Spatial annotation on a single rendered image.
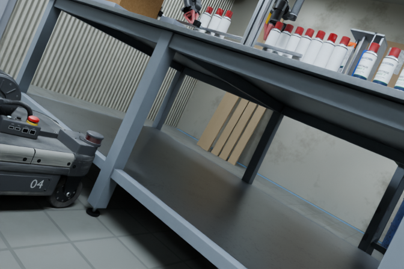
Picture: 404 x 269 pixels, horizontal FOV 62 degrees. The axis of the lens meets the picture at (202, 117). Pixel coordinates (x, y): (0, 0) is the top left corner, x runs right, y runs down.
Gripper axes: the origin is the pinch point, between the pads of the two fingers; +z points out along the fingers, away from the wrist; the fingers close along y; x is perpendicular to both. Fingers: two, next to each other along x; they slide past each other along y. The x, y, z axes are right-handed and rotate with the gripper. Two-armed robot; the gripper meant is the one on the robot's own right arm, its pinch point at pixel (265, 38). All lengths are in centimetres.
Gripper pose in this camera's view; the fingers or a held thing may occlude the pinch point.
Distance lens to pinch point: 171.2
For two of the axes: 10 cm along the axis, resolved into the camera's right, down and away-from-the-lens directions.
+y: -7.2, -3.8, 5.8
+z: -4.2, 9.0, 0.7
